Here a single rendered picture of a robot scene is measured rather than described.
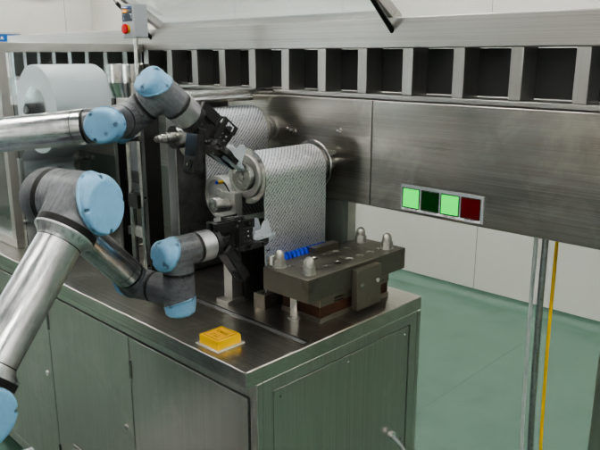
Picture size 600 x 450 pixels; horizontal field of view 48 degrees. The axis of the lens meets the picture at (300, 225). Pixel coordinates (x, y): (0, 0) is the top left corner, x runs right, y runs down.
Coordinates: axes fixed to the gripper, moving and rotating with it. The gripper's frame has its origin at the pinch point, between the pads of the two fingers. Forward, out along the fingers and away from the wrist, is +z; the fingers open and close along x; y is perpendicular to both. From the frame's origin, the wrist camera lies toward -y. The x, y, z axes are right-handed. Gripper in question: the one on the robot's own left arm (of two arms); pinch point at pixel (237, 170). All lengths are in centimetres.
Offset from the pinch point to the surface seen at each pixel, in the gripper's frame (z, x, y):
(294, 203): 18.4, -5.6, 1.8
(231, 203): 6.0, 2.8, -6.9
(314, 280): 17.7, -25.1, -17.6
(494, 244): 264, 65, 104
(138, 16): -20, 52, 36
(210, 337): 4.8, -15.3, -41.2
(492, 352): 236, 27, 30
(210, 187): 8.0, 16.8, -2.8
